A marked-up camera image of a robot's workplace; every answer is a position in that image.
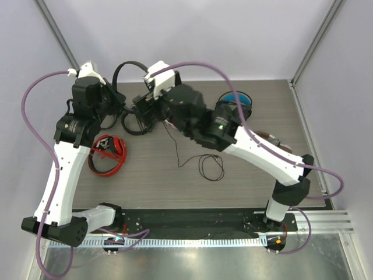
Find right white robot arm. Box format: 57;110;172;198
133;84;314;231

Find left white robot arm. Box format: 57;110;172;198
21;76;126;247

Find black headphones far left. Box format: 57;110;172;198
101;115;118;130

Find black blue over-ear headphones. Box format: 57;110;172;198
215;91;252;121

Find red headphones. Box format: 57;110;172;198
87;134;128;177

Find brown leather headphones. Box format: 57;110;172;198
255;131;293;154

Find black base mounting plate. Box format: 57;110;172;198
89;207;298;239

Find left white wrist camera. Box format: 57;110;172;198
68;61;107;85

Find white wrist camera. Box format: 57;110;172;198
143;61;177;100
68;61;107;85

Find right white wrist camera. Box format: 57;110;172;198
143;61;177;100

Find black headphones with wrapped cable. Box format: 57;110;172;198
120;111;158;136

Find slotted cable duct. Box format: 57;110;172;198
80;237;268;249

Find aluminium rail front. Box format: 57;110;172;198
293;209;355;234

